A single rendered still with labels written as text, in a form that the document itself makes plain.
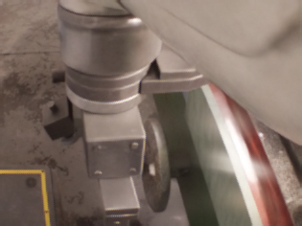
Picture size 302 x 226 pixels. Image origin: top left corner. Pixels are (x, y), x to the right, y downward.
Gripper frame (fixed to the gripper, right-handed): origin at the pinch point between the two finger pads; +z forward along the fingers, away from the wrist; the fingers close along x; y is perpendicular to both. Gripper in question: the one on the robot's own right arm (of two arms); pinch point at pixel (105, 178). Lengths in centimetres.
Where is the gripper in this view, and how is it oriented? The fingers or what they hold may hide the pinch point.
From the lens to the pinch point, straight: 44.3
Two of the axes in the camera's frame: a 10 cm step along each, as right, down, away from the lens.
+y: -9.7, 0.7, -2.1
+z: -0.9, 7.5, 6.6
